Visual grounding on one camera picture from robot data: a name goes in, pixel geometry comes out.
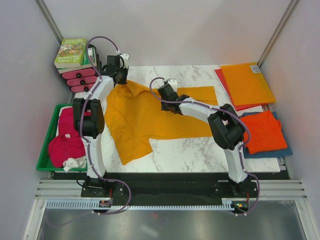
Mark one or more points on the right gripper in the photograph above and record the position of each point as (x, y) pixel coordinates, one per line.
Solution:
(163, 106)

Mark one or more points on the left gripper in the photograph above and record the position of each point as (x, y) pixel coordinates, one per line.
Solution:
(125, 70)

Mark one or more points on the yellow t shirt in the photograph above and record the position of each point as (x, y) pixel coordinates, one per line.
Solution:
(134, 116)

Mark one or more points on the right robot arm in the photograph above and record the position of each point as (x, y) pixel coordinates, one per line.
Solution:
(226, 128)

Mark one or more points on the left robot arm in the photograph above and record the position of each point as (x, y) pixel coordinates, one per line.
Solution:
(88, 112)

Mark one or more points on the pink and black drawer unit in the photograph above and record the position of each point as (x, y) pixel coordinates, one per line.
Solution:
(82, 80)

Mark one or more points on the green illustrated book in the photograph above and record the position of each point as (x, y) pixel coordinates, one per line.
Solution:
(71, 53)

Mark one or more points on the red plastic folder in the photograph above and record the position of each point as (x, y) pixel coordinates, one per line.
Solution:
(221, 77)

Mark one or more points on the orange plastic folder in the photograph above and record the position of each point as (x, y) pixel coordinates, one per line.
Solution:
(247, 85)

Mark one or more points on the magenta t shirt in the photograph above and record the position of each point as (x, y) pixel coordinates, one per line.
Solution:
(67, 142)

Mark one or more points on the white t shirt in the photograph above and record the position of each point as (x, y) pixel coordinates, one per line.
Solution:
(74, 163)

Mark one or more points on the folded orange t shirt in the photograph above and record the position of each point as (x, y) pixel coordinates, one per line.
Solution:
(265, 133)

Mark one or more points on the green plastic tray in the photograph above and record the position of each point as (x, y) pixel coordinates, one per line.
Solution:
(44, 162)

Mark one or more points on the folded blue t shirt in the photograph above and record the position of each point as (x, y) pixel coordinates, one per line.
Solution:
(268, 154)

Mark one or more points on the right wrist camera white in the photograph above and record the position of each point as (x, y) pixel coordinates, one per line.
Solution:
(172, 82)

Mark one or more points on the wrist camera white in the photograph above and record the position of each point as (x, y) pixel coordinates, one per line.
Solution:
(172, 82)
(124, 60)

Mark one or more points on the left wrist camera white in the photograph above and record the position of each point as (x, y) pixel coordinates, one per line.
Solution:
(124, 60)

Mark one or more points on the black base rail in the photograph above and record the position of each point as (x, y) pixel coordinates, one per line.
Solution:
(168, 189)

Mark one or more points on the left aluminium corner post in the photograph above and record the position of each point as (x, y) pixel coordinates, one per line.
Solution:
(43, 8)

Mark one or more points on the aluminium corner post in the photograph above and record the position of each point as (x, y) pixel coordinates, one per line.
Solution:
(277, 31)
(43, 8)

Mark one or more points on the white slotted cable duct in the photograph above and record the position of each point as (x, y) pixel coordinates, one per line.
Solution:
(99, 205)

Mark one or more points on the right aluminium corner post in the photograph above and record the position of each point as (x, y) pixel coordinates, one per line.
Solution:
(277, 31)

